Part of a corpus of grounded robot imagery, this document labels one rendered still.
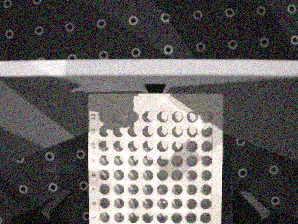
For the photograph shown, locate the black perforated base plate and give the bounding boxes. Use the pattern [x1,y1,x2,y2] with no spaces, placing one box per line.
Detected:
[0,0,298,224]

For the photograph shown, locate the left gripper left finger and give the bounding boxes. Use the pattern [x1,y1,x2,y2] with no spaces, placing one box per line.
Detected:
[12,190,77,224]

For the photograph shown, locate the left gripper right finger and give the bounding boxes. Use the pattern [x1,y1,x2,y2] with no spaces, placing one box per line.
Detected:
[233,192,298,224]

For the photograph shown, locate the white well plate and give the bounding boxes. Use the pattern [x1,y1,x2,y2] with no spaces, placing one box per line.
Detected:
[88,94,223,224]

